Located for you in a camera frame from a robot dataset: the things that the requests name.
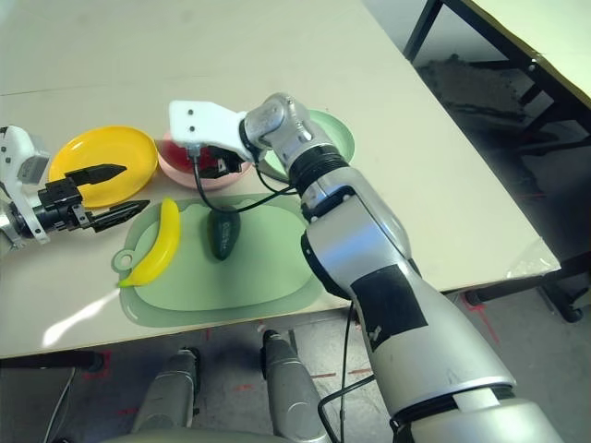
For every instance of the red toy watermelon slice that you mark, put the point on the red toy watermelon slice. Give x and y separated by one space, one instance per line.
177 157

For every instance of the grey right robot leg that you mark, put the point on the grey right robot leg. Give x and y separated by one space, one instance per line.
291 392

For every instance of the black table leg with caster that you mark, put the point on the black table leg with caster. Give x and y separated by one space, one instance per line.
46 360
561 297

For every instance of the green silicone cutting mat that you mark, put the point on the green silicone cutting mat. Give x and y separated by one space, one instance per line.
240 286

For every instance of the dark green toy avocado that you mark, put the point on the dark green toy avocado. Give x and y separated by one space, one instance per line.
221 237

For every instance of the yellow toy banana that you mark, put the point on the yellow toy banana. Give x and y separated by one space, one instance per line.
166 240

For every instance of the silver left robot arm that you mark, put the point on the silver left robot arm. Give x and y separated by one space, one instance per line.
18 226

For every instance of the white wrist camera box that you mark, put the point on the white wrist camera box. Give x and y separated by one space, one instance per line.
203 122
16 152

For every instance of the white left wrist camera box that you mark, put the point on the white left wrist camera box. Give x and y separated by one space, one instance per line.
16 152

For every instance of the grey left robot leg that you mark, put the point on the grey left robot leg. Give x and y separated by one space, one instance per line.
168 392

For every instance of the black framed side table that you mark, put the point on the black framed side table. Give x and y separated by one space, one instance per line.
545 27

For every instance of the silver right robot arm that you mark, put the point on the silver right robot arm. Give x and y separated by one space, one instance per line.
369 240

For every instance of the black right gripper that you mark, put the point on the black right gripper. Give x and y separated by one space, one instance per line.
221 164

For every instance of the grey robot torso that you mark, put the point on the grey robot torso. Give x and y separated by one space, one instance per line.
184 436

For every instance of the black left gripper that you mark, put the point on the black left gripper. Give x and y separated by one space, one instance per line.
60 203

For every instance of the yellow plastic plate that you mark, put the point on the yellow plastic plate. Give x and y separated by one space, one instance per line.
124 147

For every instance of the mint green plastic plate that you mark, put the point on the mint green plastic plate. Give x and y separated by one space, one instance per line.
341 138

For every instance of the pink plastic plate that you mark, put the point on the pink plastic plate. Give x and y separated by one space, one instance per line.
175 177

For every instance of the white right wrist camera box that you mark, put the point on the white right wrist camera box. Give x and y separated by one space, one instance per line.
203 122

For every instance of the grey robot leg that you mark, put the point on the grey robot leg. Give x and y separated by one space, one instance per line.
168 392
291 392

